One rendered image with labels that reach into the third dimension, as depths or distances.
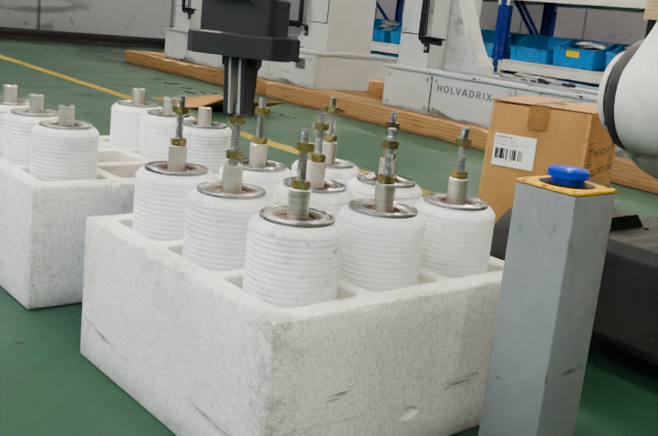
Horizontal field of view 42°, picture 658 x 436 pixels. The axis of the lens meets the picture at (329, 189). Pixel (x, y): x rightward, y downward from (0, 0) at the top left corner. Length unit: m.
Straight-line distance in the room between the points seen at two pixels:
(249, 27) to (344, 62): 3.49
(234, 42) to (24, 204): 0.48
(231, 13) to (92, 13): 6.68
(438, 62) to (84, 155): 2.68
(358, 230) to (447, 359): 0.18
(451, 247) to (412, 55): 2.88
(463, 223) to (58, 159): 0.60
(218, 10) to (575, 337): 0.49
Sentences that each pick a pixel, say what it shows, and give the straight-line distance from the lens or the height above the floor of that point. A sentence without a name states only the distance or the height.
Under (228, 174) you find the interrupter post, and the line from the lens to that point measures 0.92.
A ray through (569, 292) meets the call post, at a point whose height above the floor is 0.22.
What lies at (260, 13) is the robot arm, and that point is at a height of 0.44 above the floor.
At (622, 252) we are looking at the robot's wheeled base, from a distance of 1.21.
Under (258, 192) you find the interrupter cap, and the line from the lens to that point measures 0.93.
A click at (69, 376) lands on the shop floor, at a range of 1.08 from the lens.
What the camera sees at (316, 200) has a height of 0.24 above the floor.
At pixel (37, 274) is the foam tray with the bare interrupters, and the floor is 0.05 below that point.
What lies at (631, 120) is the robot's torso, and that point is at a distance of 1.08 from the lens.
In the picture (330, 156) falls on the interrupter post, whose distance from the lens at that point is 1.15.
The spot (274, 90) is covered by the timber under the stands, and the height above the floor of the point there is 0.04.
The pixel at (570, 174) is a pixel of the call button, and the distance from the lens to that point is 0.84.
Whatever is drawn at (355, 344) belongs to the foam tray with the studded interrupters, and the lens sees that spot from 0.84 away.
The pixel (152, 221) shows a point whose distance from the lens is 1.00.
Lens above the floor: 0.45
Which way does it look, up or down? 12 degrees down
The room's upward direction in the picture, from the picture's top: 6 degrees clockwise
